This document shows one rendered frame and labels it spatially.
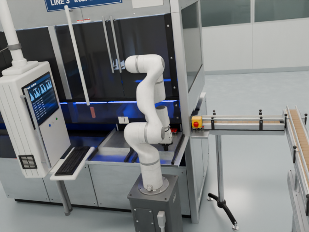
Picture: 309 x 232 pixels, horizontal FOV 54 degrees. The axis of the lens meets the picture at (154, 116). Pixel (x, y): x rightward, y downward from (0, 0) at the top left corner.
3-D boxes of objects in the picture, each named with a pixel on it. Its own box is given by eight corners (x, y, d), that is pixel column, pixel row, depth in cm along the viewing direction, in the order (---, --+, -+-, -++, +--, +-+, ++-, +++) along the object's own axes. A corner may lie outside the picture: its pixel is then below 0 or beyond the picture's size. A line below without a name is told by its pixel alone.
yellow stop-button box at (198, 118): (193, 123, 235) (192, 115, 232) (202, 123, 233) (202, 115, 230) (191, 128, 229) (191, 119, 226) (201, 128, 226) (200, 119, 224)
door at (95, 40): (72, 98, 250) (54, 25, 227) (124, 97, 236) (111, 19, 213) (72, 98, 249) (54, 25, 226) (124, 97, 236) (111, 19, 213)
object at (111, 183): (59, 156, 416) (42, 96, 381) (209, 162, 355) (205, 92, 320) (9, 205, 328) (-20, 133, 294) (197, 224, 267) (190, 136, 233)
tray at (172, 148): (152, 132, 247) (151, 129, 246) (183, 133, 239) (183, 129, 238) (139, 154, 218) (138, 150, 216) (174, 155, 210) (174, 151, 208)
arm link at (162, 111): (154, 127, 202) (167, 128, 199) (151, 109, 197) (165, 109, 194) (157, 122, 209) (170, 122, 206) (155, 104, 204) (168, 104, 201)
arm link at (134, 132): (156, 165, 170) (151, 128, 161) (126, 164, 176) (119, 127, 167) (162, 154, 181) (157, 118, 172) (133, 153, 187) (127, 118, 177)
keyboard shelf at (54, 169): (65, 150, 261) (64, 147, 260) (95, 148, 256) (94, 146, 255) (39, 181, 220) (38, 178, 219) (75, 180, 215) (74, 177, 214)
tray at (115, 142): (115, 130, 260) (114, 127, 258) (144, 131, 252) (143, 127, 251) (98, 151, 230) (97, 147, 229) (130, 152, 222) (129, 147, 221)
